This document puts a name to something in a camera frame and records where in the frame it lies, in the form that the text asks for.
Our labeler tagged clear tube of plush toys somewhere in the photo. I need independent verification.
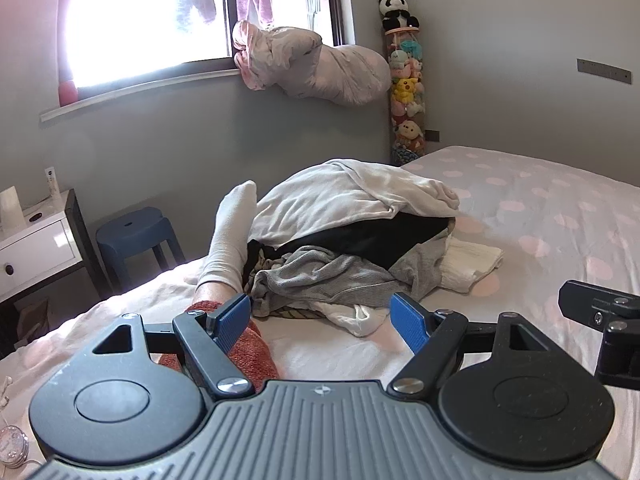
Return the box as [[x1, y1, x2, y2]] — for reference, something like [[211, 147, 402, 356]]
[[384, 27, 428, 167]]

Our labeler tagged white cup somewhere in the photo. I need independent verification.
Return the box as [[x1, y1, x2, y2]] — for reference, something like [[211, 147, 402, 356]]
[[0, 186, 26, 233]]

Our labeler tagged pink bundled duvet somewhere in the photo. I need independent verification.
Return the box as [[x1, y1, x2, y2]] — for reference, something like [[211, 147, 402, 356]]
[[231, 20, 392, 107]]

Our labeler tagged clear round container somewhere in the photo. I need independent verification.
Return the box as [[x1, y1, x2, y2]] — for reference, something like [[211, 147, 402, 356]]
[[0, 425, 28, 468]]

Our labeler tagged panda plush toy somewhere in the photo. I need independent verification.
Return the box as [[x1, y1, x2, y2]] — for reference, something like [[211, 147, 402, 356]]
[[377, 0, 421, 31]]

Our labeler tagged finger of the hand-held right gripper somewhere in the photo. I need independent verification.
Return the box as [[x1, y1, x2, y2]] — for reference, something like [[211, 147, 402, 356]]
[[558, 280, 640, 386]]

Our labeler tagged window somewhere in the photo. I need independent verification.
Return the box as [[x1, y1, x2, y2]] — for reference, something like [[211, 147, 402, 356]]
[[57, 0, 358, 108]]

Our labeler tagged blue plastic stool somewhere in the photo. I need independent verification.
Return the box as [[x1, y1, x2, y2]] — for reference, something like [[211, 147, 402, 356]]
[[95, 206, 187, 296]]

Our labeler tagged white sweatshirt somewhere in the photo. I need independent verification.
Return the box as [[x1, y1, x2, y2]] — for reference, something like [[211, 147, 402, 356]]
[[252, 158, 461, 256]]

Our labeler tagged white thin garment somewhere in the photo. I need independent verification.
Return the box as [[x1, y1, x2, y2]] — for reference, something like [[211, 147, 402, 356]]
[[320, 301, 393, 338]]

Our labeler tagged grey knit garment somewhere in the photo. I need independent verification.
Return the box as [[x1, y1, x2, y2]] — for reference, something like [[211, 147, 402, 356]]
[[249, 237, 453, 318]]

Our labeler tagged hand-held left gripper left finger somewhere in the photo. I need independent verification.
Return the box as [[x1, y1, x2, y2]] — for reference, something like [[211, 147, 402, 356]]
[[92, 294, 253, 401]]

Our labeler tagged bed with pink dotted sheet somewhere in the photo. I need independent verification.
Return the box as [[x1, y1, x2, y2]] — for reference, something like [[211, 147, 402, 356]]
[[0, 146, 640, 480]]

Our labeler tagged grey wall socket plate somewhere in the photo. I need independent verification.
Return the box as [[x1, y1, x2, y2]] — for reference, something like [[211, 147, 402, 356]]
[[576, 58, 633, 84]]

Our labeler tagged white nightstand with black frame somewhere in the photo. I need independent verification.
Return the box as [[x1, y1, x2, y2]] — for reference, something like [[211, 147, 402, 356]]
[[0, 189, 115, 356]]

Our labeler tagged person's leg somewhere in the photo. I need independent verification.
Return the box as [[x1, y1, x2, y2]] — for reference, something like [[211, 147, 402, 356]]
[[195, 280, 241, 308]]

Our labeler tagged white window sill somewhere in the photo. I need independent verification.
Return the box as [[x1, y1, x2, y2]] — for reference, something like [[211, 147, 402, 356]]
[[40, 67, 241, 123]]

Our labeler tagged striped cloth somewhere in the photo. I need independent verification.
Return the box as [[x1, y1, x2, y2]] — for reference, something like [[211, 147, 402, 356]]
[[272, 307, 326, 321]]

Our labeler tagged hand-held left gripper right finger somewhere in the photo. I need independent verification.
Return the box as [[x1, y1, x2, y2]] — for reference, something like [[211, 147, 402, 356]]
[[389, 292, 551, 403]]

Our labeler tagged person's white sock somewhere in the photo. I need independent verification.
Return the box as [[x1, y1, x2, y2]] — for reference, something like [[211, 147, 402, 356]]
[[206, 180, 258, 293]]

